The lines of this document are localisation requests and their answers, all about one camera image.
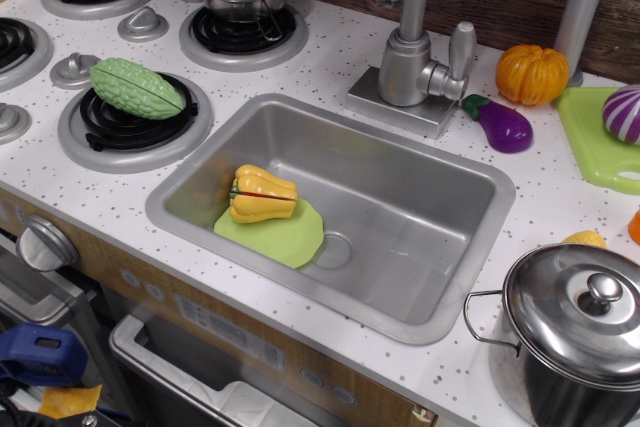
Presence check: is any silver toy faucet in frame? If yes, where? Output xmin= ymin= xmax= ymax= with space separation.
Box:
xmin=346 ymin=0 xmax=455 ymax=139

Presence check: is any back right stove burner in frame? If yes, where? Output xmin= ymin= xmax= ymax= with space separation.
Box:
xmin=179 ymin=6 xmax=308 ymax=73

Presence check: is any orange toy pumpkin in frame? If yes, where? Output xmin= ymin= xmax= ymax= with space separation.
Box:
xmin=495 ymin=44 xmax=570 ymax=106

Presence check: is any green toy bitter gourd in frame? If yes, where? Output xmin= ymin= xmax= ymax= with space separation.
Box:
xmin=89 ymin=57 xmax=185 ymax=120

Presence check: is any yellow toy bell pepper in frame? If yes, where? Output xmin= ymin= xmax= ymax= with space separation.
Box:
xmin=229 ymin=164 xmax=298 ymax=224

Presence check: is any purple toy eggplant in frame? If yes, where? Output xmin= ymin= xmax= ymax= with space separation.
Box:
xmin=461 ymin=94 xmax=534 ymax=154

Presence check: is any grey support pole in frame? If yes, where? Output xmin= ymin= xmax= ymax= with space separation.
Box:
xmin=554 ymin=0 xmax=600 ymax=87

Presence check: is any light green plastic plate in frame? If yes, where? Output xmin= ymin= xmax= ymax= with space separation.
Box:
xmin=213 ymin=199 xmax=324 ymax=269

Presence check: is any stainless steel sink basin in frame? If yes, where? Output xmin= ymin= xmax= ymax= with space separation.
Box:
xmin=146 ymin=94 xmax=515 ymax=345

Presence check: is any front right stove burner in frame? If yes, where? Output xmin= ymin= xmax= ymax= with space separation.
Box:
xmin=58 ymin=74 xmax=213 ymax=174

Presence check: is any front left stove burner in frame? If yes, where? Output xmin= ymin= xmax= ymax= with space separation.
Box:
xmin=1 ymin=17 xmax=53 ymax=92

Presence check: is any purple striped toy onion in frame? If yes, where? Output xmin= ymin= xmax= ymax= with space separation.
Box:
xmin=602 ymin=84 xmax=639 ymax=145

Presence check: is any green plastic cutting board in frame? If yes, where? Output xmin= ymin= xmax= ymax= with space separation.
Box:
xmin=554 ymin=87 xmax=639 ymax=195

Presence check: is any yellow toy lemon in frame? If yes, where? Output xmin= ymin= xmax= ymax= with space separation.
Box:
xmin=562 ymin=230 xmax=608 ymax=249

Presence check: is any silver oven dial knob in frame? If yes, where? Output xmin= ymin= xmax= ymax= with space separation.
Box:
xmin=16 ymin=215 xmax=79 ymax=272

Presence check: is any orange toy piece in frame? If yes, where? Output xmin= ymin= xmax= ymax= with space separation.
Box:
xmin=627 ymin=211 xmax=640 ymax=244

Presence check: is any silver dishwasher door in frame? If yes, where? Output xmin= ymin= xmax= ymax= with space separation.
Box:
xmin=109 ymin=315 xmax=320 ymax=426

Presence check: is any large steel pot with lid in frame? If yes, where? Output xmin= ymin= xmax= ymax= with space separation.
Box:
xmin=485 ymin=243 xmax=639 ymax=426

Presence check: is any silver oven door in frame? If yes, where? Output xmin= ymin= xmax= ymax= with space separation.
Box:
xmin=1 ymin=230 xmax=90 ymax=332

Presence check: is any yellow tape piece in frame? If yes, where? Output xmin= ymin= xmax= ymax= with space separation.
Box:
xmin=38 ymin=384 xmax=103 ymax=419

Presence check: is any silver faucet lever handle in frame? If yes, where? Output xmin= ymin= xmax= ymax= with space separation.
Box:
xmin=417 ymin=21 xmax=477 ymax=101

